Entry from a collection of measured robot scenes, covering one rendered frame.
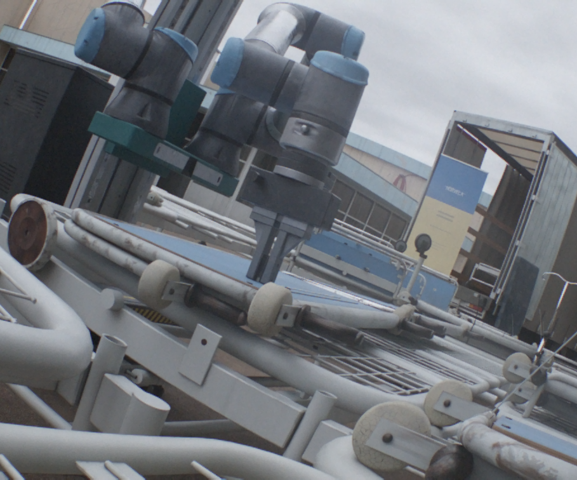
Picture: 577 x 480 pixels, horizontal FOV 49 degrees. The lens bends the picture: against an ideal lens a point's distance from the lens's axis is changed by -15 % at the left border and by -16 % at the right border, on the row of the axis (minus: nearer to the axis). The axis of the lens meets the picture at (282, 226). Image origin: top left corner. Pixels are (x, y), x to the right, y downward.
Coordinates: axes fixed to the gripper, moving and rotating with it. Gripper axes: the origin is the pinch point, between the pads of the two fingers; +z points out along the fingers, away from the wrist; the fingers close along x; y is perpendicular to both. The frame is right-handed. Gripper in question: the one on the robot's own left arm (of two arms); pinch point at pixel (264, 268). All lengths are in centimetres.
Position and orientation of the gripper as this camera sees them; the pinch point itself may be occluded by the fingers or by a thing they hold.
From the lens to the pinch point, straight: 107.2
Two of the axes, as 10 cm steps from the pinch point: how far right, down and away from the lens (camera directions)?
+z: -3.6, 9.3, -0.2
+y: -3.3, -1.4, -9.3
